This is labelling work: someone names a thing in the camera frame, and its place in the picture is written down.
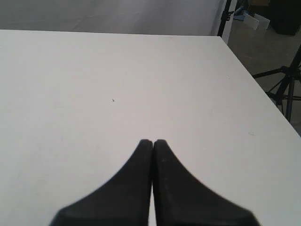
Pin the dark blue cloth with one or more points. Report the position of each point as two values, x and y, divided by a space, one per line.
240 14

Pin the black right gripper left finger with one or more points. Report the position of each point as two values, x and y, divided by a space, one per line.
124 200

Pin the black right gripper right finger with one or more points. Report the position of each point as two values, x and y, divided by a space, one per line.
182 200

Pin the black case on floor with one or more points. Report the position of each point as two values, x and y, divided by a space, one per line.
285 16

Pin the black backdrop stand pole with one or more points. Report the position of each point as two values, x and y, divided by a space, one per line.
226 14

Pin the black light stand tripod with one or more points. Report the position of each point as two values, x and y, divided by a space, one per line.
283 92

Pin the grey backdrop cloth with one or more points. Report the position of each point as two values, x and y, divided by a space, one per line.
159 17

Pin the white box on floor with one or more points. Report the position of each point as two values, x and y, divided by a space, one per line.
256 22

